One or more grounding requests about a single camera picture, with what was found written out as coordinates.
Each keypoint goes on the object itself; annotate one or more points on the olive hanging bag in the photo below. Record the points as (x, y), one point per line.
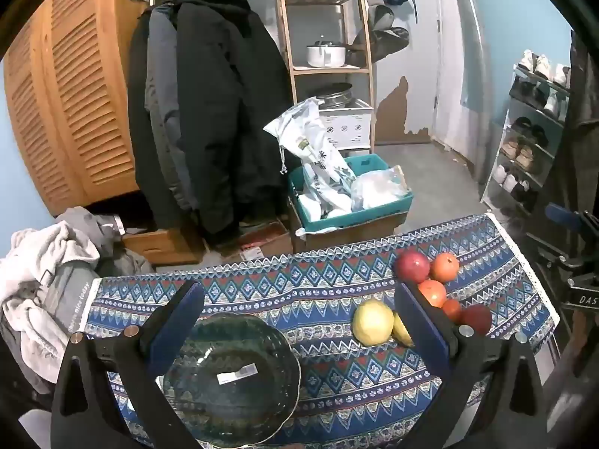
(383, 42)

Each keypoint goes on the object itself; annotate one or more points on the yellow pear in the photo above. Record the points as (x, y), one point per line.
(373, 322)

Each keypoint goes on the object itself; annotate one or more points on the dark thin coat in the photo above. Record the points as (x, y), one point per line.
(138, 126)

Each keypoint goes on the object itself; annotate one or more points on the wooden drawer box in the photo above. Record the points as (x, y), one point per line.
(164, 245)

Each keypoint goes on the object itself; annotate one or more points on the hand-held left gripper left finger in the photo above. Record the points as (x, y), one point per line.
(178, 322)

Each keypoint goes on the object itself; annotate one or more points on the small orange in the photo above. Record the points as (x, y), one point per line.
(452, 309)

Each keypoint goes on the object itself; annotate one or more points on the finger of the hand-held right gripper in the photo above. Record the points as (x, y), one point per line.
(564, 215)
(552, 249)

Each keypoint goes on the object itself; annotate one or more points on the brown cardboard box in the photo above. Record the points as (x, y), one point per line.
(346, 237)

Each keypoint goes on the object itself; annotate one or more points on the dark green glass bowl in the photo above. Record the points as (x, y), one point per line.
(210, 402)

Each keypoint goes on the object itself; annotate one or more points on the grey jacket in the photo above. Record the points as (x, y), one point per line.
(161, 103)

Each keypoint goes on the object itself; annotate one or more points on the green pear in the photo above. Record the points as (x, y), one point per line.
(401, 332)

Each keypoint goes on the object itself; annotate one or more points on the black hooded coat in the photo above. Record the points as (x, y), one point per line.
(220, 103)

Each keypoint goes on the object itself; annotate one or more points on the white door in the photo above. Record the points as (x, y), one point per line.
(456, 79)

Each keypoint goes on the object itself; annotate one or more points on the flat red printed box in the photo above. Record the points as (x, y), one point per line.
(266, 243)

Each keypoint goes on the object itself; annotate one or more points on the grey printed sweatshirt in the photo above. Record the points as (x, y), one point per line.
(70, 285)

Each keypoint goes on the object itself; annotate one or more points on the white shoe rack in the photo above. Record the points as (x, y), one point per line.
(491, 182)

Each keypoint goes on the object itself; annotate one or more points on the teal plastic bin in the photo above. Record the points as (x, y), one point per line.
(337, 222)

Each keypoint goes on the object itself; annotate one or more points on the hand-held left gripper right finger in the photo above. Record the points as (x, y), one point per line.
(416, 322)

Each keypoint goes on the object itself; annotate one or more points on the white lattice basket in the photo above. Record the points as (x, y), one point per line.
(348, 126)

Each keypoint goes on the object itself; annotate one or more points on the blue patterned tablecloth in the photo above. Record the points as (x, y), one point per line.
(304, 299)

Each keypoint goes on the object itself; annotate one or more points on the group of shoes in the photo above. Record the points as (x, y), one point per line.
(522, 156)

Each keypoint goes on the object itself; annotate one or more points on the wooden shelf rack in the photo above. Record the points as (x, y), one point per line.
(327, 71)

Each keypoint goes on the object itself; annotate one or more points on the wooden louvered wardrobe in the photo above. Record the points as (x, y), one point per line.
(70, 79)

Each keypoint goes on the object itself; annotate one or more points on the clear plastic bag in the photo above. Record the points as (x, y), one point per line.
(379, 189)

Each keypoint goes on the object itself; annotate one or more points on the metal steamer pot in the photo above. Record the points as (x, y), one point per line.
(334, 93)

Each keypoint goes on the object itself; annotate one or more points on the red apple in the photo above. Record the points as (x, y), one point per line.
(477, 319)
(411, 265)

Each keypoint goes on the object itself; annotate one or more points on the white printed bag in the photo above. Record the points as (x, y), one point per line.
(309, 140)

